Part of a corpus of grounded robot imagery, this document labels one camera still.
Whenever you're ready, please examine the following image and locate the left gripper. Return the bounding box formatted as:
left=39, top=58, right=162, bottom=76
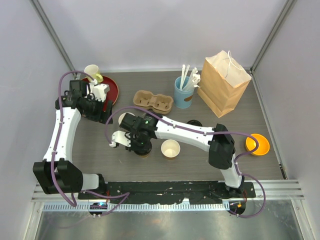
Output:
left=82, top=95, right=113, bottom=125

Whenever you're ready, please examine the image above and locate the stack of paper cups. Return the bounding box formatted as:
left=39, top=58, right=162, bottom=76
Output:
left=118, top=112, right=136, bottom=127

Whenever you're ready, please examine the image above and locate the black lid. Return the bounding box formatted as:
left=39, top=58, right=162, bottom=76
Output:
left=131, top=140, right=152, bottom=156

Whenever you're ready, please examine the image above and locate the paper cup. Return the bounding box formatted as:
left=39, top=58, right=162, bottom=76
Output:
left=160, top=139, right=181, bottom=160
left=137, top=152, right=150, bottom=159

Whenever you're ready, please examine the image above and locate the stack of black lids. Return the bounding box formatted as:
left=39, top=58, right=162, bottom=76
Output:
left=187, top=119, right=203, bottom=127

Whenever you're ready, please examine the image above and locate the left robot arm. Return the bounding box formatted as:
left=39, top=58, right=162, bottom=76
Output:
left=32, top=80, right=113, bottom=200

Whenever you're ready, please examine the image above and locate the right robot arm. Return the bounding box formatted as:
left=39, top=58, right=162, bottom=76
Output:
left=119, top=113, right=245, bottom=198

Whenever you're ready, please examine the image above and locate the red round tray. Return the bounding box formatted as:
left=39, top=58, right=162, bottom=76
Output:
left=81, top=75, right=119, bottom=111

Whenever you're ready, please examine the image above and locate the cardboard cup carrier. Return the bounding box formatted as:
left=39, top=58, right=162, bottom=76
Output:
left=133, top=90, right=174, bottom=115

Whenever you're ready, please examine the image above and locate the yellow mug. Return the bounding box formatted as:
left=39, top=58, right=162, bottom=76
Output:
left=84, top=64, right=104, bottom=84

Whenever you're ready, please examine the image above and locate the blue straw holder cup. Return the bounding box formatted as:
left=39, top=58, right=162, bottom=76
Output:
left=173, top=76, right=194, bottom=109

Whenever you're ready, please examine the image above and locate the brown paper bag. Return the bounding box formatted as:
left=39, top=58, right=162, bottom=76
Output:
left=197, top=50, right=252, bottom=118

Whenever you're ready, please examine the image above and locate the orange bowl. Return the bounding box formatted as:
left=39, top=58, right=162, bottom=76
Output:
left=245, top=133, right=270, bottom=156

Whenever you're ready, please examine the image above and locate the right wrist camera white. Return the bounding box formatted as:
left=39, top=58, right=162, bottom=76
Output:
left=109, top=130, right=131, bottom=148

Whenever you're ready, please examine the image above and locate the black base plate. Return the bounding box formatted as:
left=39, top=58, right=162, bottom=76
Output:
left=77, top=180, right=256, bottom=205

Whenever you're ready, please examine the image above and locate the aluminium front rail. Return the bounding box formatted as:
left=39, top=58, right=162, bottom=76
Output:
left=31, top=179, right=306, bottom=213

